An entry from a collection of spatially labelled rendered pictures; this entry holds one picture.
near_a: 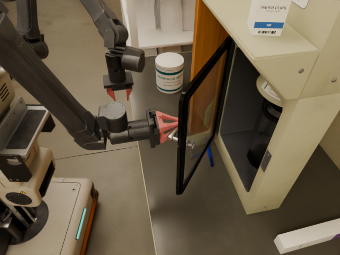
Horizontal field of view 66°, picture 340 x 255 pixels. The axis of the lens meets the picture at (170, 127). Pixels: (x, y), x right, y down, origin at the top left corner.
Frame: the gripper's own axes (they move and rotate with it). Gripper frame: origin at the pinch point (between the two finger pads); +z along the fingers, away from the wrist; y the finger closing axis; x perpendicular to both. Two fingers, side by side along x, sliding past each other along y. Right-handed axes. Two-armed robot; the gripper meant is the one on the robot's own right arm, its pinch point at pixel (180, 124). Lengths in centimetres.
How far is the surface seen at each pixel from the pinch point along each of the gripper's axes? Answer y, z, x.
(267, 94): 12.7, 19.6, -6.8
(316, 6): 36.1, 17.8, -13.8
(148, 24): -25, 8, 120
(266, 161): 0.3, 17.6, -17.3
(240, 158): -18.4, 20.9, -2.3
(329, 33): 33.9, 17.9, -18.4
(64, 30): -120, -89, 338
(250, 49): 31.0, 6.8, -15.8
